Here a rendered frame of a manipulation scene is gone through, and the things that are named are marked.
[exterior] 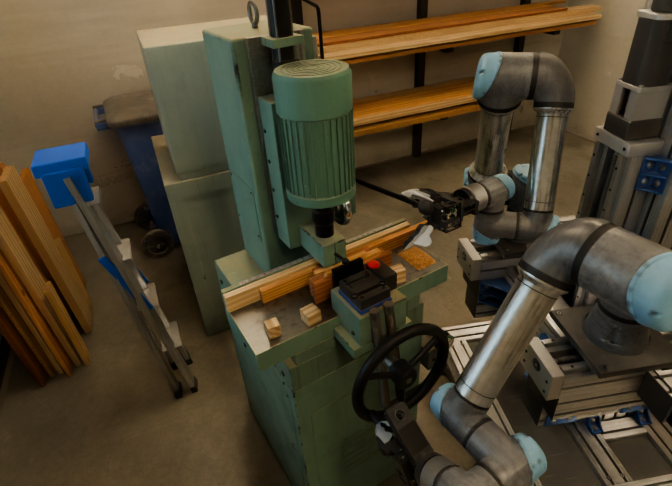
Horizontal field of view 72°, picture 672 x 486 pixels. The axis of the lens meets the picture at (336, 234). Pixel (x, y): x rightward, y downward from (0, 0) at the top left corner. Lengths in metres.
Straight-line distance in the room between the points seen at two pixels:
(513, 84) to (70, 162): 1.33
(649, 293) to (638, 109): 0.63
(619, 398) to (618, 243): 0.74
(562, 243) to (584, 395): 0.65
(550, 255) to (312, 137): 0.53
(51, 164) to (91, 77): 1.74
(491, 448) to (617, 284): 0.36
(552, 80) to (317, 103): 0.60
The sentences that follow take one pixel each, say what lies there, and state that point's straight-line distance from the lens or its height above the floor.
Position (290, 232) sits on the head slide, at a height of 1.02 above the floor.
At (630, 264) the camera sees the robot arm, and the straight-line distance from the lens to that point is 0.80.
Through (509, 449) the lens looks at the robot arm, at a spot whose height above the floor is 0.94.
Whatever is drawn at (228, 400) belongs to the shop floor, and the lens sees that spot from 2.24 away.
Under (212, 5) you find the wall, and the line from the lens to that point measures 3.40.
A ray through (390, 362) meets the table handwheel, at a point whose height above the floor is 0.82.
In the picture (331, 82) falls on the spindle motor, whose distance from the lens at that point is 1.00.
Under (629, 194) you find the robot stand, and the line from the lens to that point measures 1.40.
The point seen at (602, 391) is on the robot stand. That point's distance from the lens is 1.44.
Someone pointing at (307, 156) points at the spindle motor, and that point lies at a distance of 1.05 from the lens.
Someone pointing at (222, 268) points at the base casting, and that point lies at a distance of 1.59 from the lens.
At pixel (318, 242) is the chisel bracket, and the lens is 1.22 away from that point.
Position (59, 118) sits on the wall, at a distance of 3.48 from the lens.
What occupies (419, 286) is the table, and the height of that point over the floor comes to 0.87.
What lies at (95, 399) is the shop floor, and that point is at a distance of 2.49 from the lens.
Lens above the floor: 1.71
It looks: 33 degrees down
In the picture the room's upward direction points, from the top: 4 degrees counter-clockwise
